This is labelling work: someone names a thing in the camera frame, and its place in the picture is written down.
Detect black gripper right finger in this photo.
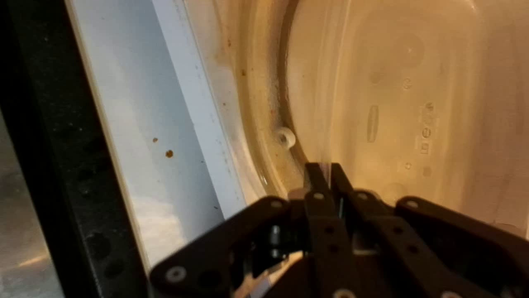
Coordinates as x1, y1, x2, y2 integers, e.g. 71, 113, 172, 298
331, 164, 529, 298

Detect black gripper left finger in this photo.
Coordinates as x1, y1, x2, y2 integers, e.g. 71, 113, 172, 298
149, 162, 354, 298

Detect clear plastic bowl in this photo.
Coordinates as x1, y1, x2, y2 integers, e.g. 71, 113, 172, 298
284, 0, 529, 235

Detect microwave with open door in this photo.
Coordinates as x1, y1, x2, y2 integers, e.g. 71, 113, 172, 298
0, 0, 529, 298

